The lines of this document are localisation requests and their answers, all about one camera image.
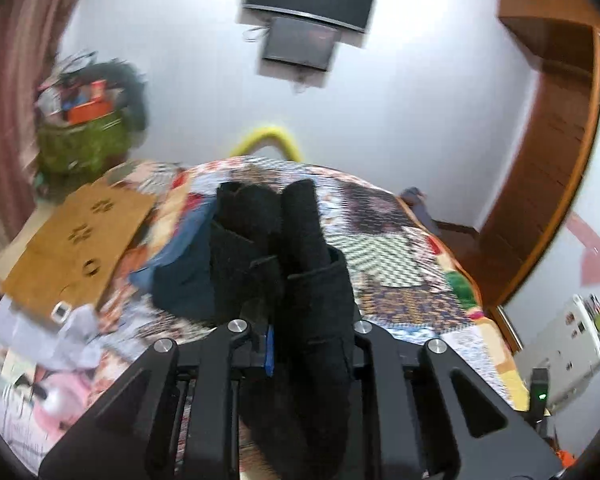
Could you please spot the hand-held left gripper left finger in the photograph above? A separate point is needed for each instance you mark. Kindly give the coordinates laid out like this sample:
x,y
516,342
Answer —
x,y
268,355

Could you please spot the small wall-mounted monitor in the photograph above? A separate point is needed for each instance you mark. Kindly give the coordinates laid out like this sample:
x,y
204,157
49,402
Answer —
x,y
300,42

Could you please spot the pile of household clutter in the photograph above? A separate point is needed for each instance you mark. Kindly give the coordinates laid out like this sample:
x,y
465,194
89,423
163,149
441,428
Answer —
x,y
62,85

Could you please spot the yellow foam bed guard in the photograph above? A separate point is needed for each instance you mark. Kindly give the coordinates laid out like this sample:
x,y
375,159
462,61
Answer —
x,y
270,132

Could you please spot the wooden lap desk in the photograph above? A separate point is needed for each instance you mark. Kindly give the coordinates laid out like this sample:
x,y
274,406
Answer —
x,y
80,245

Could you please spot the striped red curtain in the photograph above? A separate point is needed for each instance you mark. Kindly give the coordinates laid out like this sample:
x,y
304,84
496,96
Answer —
x,y
15,110

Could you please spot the blue jeans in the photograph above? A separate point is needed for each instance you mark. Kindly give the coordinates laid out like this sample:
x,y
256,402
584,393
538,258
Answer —
x,y
180,240

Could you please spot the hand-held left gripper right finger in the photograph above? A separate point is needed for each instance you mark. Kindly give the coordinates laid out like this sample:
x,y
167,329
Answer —
x,y
367,355

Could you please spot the patchwork patterned blanket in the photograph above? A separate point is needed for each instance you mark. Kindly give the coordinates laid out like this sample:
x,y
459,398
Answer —
x,y
405,270

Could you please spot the green patterned storage bag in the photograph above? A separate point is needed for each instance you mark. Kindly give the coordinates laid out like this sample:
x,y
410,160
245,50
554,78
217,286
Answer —
x,y
80,147

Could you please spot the light wooden bedside table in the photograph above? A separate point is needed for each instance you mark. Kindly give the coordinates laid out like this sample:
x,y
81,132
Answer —
x,y
15,250

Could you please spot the grey bag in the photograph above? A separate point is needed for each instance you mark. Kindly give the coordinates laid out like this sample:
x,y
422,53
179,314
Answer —
x,y
420,207

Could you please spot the white appliance box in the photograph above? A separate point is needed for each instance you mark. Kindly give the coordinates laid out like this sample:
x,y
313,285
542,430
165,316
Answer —
x,y
570,350

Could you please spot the black pants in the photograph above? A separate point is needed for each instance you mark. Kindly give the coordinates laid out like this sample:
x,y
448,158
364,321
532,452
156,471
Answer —
x,y
310,310

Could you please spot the wooden wardrobe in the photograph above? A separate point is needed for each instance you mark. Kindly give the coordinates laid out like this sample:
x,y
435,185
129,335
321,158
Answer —
x,y
550,160

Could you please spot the white wardrobe door with hearts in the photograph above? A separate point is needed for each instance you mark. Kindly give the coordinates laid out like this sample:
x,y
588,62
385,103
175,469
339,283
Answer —
x,y
570,185

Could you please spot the dark navy folded garment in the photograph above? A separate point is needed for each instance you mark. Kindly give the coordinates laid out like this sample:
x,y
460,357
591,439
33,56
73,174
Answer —
x,y
185,280

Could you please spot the orange flat box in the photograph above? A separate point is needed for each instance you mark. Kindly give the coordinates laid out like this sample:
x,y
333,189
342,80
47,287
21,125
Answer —
x,y
87,110

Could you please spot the small white device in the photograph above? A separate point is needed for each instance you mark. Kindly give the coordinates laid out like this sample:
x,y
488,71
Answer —
x,y
61,312

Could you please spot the pile of papers and packets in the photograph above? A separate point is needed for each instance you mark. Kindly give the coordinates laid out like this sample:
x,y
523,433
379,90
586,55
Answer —
x,y
35,350

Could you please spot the small red box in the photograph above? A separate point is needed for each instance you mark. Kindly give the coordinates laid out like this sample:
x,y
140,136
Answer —
x,y
98,91

